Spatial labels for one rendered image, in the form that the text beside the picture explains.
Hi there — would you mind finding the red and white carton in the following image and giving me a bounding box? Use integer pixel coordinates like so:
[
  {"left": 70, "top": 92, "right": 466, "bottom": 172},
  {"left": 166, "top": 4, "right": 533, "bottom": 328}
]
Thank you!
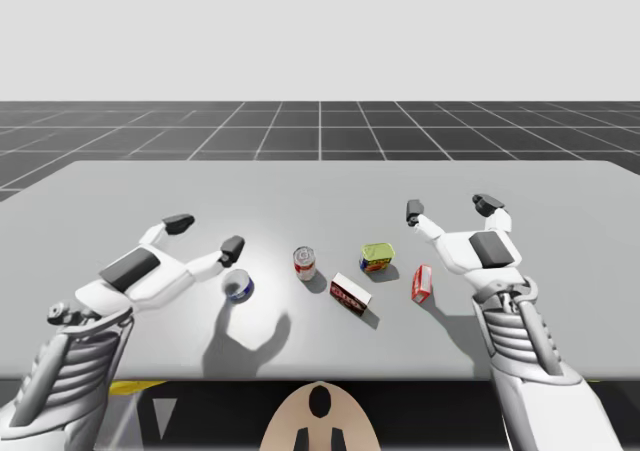
[{"left": 329, "top": 272, "right": 374, "bottom": 318}]

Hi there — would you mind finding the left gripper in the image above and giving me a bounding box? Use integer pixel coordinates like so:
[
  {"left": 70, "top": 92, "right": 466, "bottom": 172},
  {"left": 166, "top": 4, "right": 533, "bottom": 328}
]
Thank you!
[{"left": 74, "top": 214, "right": 246, "bottom": 317}]

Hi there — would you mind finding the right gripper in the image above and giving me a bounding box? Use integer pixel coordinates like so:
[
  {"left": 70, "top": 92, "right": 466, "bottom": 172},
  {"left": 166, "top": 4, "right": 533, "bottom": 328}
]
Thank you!
[{"left": 405, "top": 193, "right": 524, "bottom": 276}]

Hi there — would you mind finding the red and white can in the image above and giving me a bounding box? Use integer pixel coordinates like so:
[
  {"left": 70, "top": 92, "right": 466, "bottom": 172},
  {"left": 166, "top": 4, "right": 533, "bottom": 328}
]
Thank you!
[{"left": 292, "top": 245, "right": 318, "bottom": 283}]

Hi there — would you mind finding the green and blue rectangular can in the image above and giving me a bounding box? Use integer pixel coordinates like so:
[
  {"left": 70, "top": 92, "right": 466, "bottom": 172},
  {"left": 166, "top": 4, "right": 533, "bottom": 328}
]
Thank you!
[{"left": 359, "top": 242, "right": 397, "bottom": 274}]

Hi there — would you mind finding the blue flat can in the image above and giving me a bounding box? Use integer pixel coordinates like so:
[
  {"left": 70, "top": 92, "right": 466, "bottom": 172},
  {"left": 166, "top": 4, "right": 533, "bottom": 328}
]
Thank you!
[{"left": 221, "top": 268, "right": 256, "bottom": 304}]

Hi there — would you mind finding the tan robot part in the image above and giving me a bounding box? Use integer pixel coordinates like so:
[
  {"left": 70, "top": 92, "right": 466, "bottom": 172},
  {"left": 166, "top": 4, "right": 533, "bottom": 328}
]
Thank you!
[{"left": 259, "top": 379, "right": 384, "bottom": 451}]

